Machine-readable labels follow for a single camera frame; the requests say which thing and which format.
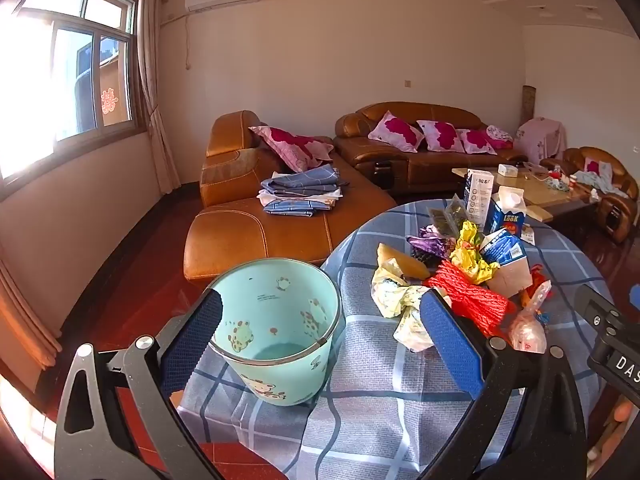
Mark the tall woven floor lamp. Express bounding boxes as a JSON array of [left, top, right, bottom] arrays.
[[522, 85, 537, 126]]

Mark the white yellow wrapper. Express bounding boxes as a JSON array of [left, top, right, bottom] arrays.
[[371, 265, 438, 353]]

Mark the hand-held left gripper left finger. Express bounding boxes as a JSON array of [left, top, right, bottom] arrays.
[[54, 287, 226, 480]]

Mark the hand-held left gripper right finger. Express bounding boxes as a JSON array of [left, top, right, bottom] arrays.
[[415, 287, 587, 480]]

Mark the beige window curtain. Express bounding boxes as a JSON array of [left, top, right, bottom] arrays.
[[136, 0, 182, 192]]

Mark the yellow sponge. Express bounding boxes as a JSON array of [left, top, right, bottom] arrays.
[[376, 242, 431, 281]]

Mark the folded blue plaid sheet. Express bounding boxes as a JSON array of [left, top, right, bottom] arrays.
[[259, 164, 343, 199]]

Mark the red foam net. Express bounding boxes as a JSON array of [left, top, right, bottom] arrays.
[[425, 260, 518, 338]]

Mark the orange pleated curtain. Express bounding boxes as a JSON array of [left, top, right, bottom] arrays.
[[0, 245, 63, 367]]

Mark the folded blue striped white sheet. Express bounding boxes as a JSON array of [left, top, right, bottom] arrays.
[[262, 195, 337, 217]]

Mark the purple foil wrapper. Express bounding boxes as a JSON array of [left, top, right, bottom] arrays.
[[406, 225, 456, 261]]

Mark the orange leather armchair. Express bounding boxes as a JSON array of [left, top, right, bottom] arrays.
[[540, 146, 640, 245]]

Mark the pink cloth cover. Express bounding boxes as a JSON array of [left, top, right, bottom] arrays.
[[517, 117, 567, 161]]

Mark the wooden coffee table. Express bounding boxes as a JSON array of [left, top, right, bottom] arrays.
[[452, 162, 601, 223]]

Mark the torn blue white milk carton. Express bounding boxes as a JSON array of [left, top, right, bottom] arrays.
[[479, 227, 533, 298]]

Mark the open blue drink carton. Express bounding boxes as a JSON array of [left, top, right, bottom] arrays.
[[487, 186, 528, 236]]

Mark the grey blue cloth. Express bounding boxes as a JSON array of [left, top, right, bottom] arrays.
[[572, 162, 615, 194]]

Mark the sliding glass window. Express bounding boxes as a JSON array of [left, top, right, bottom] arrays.
[[0, 0, 143, 181]]

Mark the orange leather chaise sofa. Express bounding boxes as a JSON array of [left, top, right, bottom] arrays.
[[183, 110, 398, 281]]

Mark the clear bag with dark print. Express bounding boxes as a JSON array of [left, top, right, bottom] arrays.
[[429, 194, 468, 238]]

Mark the blue plaid tablecloth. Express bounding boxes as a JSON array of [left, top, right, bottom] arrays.
[[177, 199, 608, 480]]

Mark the tall white blue box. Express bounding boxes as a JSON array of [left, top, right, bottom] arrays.
[[462, 169, 496, 226]]

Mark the yellow plastic bag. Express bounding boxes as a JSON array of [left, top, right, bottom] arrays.
[[450, 221, 501, 286]]

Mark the clear plastic bag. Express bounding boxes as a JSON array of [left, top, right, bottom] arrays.
[[507, 280, 553, 356]]

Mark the small pink floral pillow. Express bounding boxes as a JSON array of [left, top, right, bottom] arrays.
[[486, 125, 515, 150]]

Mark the orange leather long sofa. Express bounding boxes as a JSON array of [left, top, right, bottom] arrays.
[[334, 102, 528, 196]]

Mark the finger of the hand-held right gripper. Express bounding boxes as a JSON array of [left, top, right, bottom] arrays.
[[572, 282, 640, 333]]

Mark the teal cartoon print bin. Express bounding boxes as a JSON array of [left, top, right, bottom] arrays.
[[204, 258, 343, 407]]

